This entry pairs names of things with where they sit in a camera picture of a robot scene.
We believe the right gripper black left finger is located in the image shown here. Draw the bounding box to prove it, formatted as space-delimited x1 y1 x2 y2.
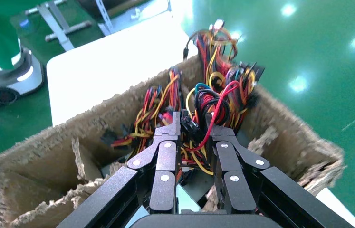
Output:
56 112 181 228

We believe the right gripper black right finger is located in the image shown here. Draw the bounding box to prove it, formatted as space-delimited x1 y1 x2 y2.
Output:
205 113 354 228

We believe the brown cardboard divider box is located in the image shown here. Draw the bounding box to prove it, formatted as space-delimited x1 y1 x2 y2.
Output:
0 55 346 228

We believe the white perforated metal rack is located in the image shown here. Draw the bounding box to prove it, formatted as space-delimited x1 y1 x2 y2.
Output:
95 0 173 36

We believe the green and white mobile robot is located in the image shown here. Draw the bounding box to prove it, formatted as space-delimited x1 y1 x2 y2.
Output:
0 0 45 113

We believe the black coiled cable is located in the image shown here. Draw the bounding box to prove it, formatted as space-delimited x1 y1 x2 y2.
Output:
0 82 20 108

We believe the white metal stand frame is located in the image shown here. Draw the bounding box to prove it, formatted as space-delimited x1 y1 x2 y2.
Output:
24 0 94 53

